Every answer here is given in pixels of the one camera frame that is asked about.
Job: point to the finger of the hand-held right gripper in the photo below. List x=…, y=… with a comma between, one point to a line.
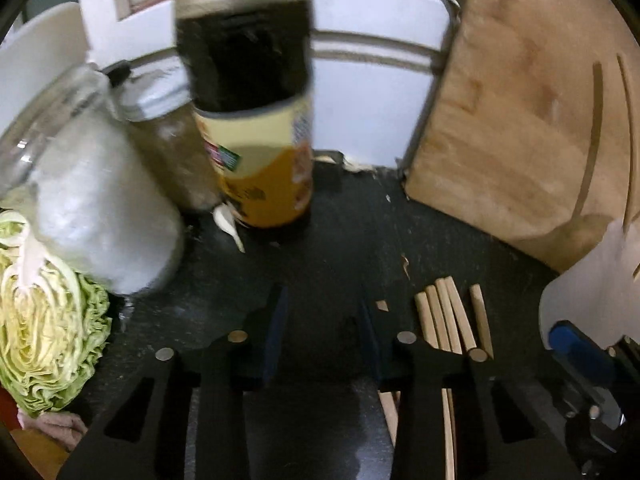
x=582, y=352

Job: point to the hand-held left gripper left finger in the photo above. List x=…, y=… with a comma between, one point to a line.
x=276, y=340

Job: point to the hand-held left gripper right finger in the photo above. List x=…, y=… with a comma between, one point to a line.
x=372, y=340

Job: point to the white plastic chopstick holder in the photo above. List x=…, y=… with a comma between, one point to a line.
x=590, y=285

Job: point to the bunch of wooden chopsticks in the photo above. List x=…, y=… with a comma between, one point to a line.
x=450, y=315

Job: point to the garlic clove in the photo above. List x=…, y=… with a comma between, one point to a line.
x=225, y=222

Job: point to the glass jar metal lid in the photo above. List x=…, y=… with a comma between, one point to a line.
x=175, y=160

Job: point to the glass salt jar white lid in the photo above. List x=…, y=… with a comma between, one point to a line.
x=100, y=200

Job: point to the halved green cabbage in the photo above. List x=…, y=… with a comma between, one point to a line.
x=45, y=335

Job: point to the wooden cutting board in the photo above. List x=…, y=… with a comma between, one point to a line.
x=500, y=110

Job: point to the brown wooden object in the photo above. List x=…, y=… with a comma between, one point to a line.
x=35, y=452

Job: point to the dark sauce bottle yellow label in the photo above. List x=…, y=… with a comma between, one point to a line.
x=250, y=60

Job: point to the white window frame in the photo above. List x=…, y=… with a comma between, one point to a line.
x=375, y=110

